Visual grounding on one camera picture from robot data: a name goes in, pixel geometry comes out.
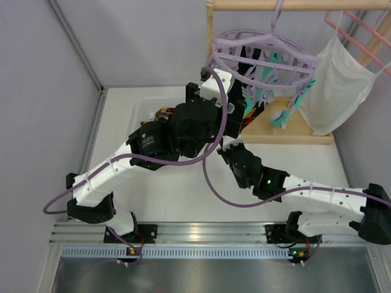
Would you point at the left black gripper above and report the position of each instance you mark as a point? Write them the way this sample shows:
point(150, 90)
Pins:
point(237, 110)

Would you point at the right mint green sock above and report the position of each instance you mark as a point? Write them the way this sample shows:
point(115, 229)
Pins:
point(281, 118)

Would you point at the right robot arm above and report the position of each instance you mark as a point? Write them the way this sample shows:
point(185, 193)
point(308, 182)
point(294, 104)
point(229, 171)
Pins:
point(317, 208)

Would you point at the white mesh laundry bag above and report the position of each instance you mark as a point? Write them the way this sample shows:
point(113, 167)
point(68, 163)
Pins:
point(341, 85)

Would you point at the grey slotted cable duct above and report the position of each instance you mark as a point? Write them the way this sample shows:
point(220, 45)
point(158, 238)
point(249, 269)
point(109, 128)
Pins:
point(170, 252)

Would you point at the aluminium mounting rail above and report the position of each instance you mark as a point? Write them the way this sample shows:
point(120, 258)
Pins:
point(173, 233)

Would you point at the white plastic basket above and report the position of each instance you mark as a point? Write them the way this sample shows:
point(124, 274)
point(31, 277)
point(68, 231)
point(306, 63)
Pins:
point(147, 107)

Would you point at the brown argyle sock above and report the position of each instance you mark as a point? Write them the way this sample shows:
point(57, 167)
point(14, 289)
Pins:
point(164, 113)

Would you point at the wooden rack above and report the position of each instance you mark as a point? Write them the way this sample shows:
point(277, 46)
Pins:
point(299, 132)

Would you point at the purple round clip hanger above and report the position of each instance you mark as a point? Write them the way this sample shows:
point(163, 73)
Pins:
point(263, 61)

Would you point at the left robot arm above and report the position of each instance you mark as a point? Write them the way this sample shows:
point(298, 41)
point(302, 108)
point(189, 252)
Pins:
point(147, 149)

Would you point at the red yellow argyle sock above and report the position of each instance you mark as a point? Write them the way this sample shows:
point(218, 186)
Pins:
point(251, 116)

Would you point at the pink clothes hanger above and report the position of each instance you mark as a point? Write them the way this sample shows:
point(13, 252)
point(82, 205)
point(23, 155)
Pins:
point(367, 39)

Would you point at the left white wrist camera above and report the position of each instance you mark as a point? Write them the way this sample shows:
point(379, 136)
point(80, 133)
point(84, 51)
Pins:
point(210, 90)

